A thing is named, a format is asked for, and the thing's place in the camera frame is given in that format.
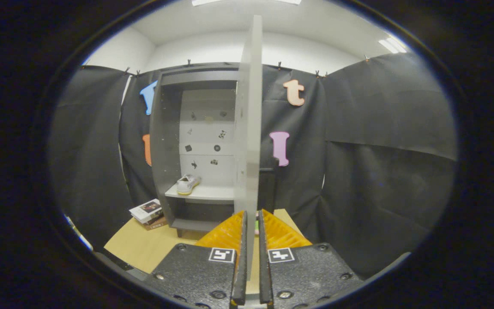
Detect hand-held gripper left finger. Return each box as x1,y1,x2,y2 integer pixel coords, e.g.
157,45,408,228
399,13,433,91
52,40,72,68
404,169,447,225
144,210,248,309

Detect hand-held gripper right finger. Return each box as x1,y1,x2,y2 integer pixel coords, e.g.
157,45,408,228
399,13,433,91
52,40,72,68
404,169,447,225
259,209,364,309

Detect white cover book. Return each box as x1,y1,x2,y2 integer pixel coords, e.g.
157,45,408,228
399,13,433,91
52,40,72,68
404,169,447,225
129,198,164,224

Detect white shoe yellow sole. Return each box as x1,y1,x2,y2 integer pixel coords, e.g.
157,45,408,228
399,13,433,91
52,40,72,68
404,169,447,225
176,174,202,196

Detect grey cabinet shelf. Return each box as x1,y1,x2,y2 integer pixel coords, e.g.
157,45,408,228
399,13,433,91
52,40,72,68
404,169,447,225
165,185,235,205

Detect black door handle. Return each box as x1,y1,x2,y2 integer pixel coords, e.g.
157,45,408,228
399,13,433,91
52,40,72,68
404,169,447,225
258,157,280,212

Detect grey shoe cabinet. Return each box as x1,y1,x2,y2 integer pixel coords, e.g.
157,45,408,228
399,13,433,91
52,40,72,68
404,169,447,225
150,64,241,238

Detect black backdrop cloth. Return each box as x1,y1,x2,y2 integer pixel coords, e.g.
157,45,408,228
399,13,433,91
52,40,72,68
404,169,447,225
49,54,458,279

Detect small ceiling light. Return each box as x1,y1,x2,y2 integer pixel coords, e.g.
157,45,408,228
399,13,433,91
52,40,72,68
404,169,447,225
378,36,407,54

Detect row of black cloth clips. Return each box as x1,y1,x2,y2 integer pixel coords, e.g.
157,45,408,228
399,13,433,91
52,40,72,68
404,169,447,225
123,55,370,78

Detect long ceiling light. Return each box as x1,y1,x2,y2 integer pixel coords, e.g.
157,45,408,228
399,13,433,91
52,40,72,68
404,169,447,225
191,0,302,6

